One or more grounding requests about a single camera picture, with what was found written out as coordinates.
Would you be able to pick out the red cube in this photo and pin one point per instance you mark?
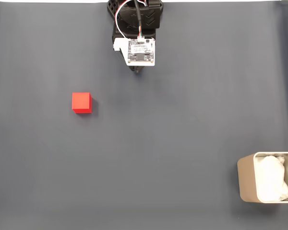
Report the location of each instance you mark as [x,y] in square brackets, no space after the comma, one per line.
[81,101]

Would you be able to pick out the beige metal box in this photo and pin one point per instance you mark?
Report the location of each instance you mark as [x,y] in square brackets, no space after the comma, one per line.
[246,179]

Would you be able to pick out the white crumpled tissue paper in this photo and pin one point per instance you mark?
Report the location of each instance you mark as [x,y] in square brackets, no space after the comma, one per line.
[271,177]

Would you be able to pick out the camera board on white mount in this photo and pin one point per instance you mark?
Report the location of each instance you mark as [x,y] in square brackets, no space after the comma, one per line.
[139,51]

